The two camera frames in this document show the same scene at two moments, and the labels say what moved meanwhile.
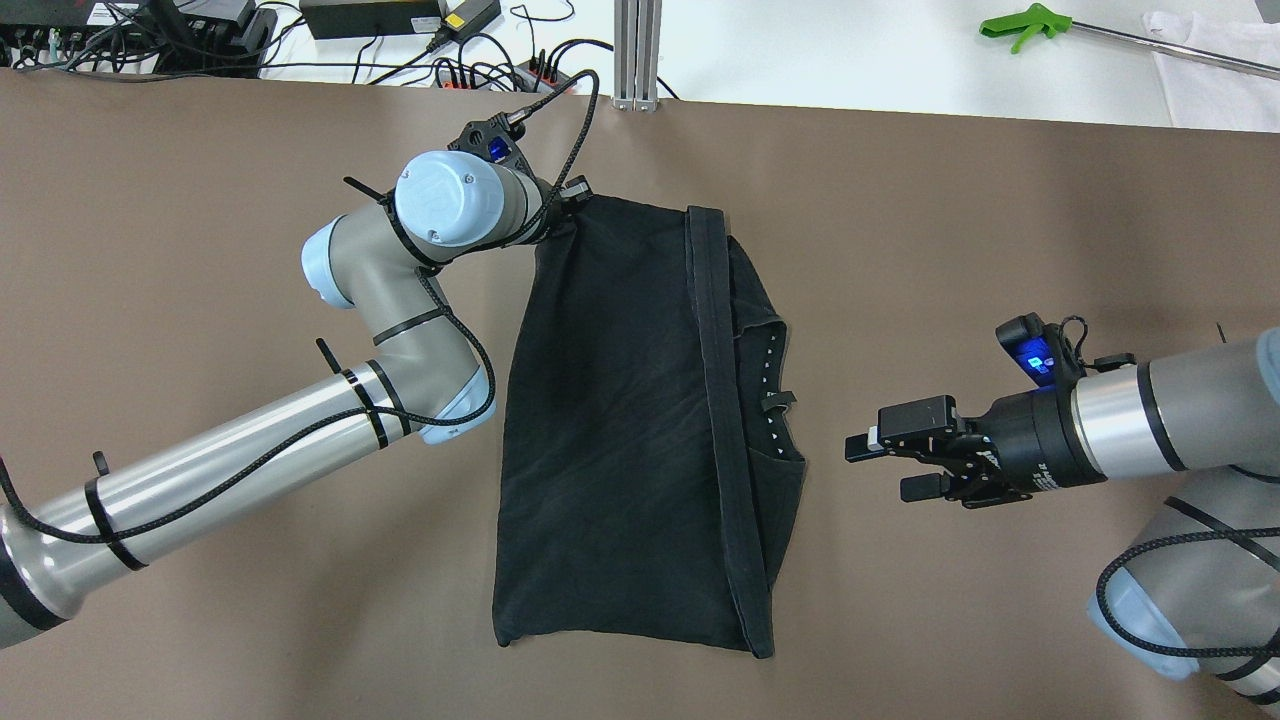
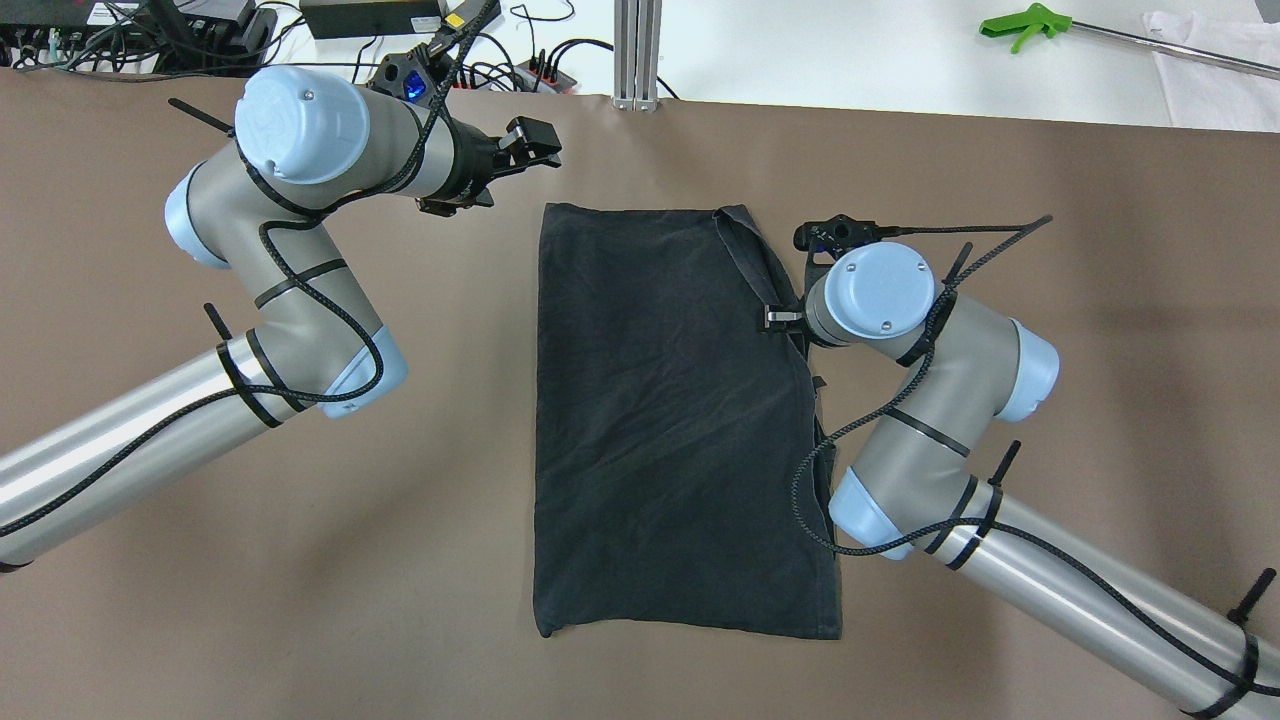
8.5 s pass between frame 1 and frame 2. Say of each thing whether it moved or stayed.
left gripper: moved
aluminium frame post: stayed
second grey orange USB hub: stayed
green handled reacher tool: stayed
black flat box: stayed
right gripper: moved
